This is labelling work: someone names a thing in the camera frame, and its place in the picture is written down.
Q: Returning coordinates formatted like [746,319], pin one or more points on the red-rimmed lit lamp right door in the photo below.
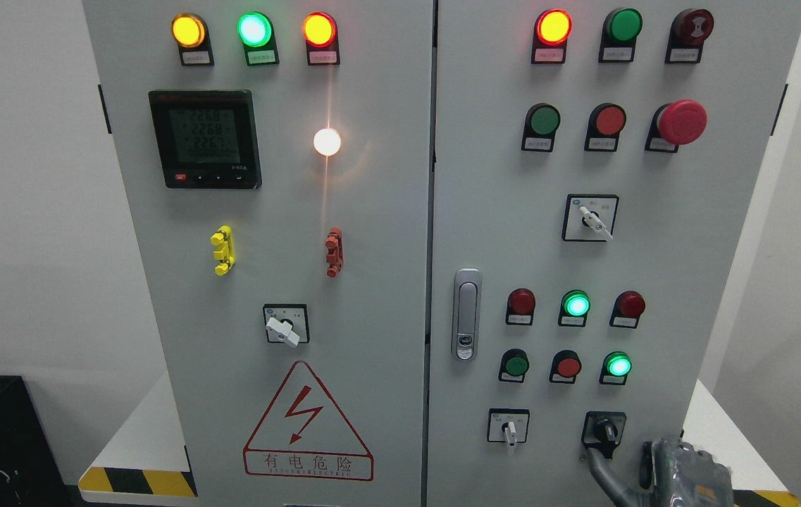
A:
[550,34]

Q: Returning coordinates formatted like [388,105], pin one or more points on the green lit indicator light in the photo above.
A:
[256,32]

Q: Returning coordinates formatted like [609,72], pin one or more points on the dark green indicator light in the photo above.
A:
[619,35]

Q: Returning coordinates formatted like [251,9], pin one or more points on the red-rimmed yellow indicator light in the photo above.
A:
[322,43]

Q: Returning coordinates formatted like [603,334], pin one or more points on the white platform with hazard stripes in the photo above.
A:
[145,463]

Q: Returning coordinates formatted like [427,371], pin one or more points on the red push button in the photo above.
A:
[565,367]
[605,123]

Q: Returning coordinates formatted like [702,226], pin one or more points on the black digital power meter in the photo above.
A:
[206,138]

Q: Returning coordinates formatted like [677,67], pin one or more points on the silver door lock handle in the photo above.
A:
[466,320]

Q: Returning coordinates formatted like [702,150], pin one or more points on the dark red indicator light right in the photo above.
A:
[627,310]

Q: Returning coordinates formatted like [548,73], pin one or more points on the dark red indicator light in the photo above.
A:
[627,310]
[520,307]

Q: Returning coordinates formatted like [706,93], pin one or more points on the white selector switch upper right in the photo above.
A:
[589,218]

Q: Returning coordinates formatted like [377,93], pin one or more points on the small white selector switch bottom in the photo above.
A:
[508,426]

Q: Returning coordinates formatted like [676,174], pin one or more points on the dark red buzzer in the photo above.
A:
[688,33]

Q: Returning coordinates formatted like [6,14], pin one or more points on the red electric hazard warning sticker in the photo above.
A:
[304,433]

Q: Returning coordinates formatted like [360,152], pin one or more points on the yellow indicator light top left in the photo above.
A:
[193,40]

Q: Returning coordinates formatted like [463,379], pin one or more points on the dark red indicator light left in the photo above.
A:
[520,307]

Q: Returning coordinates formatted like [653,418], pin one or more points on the red push button upper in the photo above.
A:
[605,123]

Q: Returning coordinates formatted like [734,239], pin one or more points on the green lit indicator middle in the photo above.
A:
[574,308]

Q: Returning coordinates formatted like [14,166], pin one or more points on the white lit indicator lamp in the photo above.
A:
[327,142]

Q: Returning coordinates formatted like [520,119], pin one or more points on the white rotary selector switch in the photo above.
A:
[286,323]

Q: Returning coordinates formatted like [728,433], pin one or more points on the green push button upper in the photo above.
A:
[539,129]

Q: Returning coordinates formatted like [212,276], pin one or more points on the red push button lower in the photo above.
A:
[565,367]

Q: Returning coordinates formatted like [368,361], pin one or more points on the red emergency stop mushroom button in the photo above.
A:
[676,124]

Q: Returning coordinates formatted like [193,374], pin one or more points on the yellow terminal handle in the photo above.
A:
[223,249]

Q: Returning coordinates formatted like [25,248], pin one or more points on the grey electrical control cabinet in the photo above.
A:
[430,99]

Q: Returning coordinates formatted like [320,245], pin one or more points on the red terminal handle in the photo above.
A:
[334,252]

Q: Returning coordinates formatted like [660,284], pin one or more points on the black rotary knob switch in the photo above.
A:
[602,430]

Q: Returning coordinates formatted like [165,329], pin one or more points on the green lit push button lower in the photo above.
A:
[615,368]

